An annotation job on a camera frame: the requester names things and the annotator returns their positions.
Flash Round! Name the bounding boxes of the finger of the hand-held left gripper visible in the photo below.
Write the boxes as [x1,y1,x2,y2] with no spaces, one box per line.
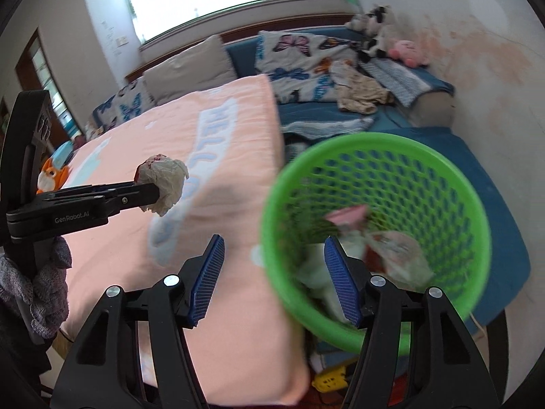
[40,181,161,216]

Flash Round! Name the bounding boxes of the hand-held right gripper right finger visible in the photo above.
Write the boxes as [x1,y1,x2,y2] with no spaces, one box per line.
[324,235,501,409]

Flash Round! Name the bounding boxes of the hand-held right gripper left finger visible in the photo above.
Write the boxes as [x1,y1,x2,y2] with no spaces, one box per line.
[50,234,225,409]

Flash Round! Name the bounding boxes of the white paper cup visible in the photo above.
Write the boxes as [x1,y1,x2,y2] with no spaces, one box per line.
[296,239,354,320]

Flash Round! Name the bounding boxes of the red and white paper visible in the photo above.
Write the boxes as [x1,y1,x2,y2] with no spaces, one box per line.
[134,153,190,217]

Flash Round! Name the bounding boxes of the clear plastic wrapper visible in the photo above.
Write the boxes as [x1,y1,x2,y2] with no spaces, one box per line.
[362,230,435,286]

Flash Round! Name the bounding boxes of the pink snack wrapper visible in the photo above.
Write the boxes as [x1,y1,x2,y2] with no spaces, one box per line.
[326,204,369,233]

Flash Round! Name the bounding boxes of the green plastic basket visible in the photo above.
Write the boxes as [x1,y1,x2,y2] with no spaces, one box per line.
[260,132,492,354]

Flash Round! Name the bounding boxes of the person's left hand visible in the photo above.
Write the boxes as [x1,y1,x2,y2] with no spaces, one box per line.
[0,236,71,339]

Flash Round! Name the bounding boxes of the orange plush toy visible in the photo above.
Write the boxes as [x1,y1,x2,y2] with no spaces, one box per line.
[36,157,73,194]

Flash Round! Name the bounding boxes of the teal box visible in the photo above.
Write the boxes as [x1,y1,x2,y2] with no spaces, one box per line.
[53,140,77,167]

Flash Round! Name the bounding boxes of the wooden door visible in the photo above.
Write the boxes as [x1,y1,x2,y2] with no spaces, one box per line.
[15,36,75,137]

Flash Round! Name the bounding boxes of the small butterfly print pillow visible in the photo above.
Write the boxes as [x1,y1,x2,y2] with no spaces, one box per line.
[93,77,156,133]

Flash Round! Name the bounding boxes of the yellow plastic toy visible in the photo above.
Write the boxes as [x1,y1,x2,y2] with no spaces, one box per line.
[311,364,356,393]

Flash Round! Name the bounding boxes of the peach printed blanket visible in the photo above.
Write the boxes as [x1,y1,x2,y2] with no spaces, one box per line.
[60,74,309,405]

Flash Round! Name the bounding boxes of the beige pillow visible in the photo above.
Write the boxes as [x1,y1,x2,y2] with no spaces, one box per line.
[142,34,237,105]

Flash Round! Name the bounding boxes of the blue bed sheet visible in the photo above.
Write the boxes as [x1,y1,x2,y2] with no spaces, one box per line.
[225,26,531,324]

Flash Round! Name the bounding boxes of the beige patterned clothes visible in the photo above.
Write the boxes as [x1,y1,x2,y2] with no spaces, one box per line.
[330,60,394,115]

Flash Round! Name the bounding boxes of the large butterfly print pillow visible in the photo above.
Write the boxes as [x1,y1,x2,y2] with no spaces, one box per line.
[254,30,367,104]

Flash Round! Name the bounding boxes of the pink plush toy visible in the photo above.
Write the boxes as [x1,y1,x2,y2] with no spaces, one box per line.
[387,39,430,69]

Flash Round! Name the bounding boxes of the black and white cow plush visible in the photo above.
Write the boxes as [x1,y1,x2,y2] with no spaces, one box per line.
[358,5,399,62]

